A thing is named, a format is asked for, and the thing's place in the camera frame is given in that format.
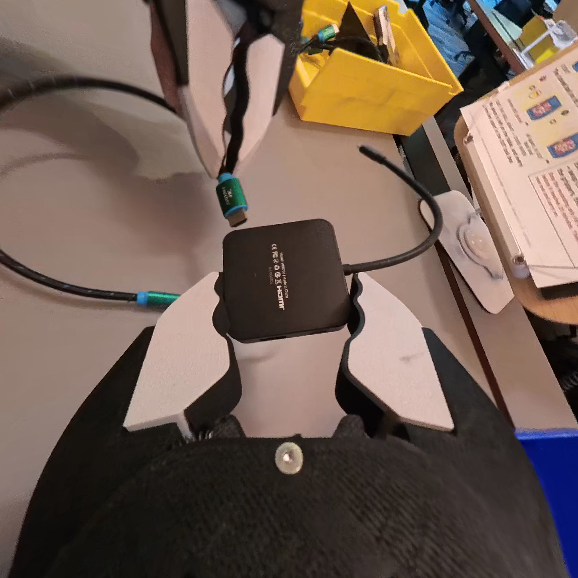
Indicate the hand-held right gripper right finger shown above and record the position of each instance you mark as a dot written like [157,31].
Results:
[397,361]

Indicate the blue plastic box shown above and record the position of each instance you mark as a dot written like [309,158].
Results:
[555,496]

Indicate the printed paper sheet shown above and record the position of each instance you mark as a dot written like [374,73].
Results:
[533,158]

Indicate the small yellow box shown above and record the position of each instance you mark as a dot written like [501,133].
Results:
[535,36]

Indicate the yellow plastic bin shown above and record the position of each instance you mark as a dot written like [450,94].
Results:
[370,90]

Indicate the white flat plastic piece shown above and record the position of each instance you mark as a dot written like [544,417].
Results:
[490,289]

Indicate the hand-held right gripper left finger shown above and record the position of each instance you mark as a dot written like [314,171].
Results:
[180,352]

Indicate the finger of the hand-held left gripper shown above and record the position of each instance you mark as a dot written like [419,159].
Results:
[266,81]
[205,90]

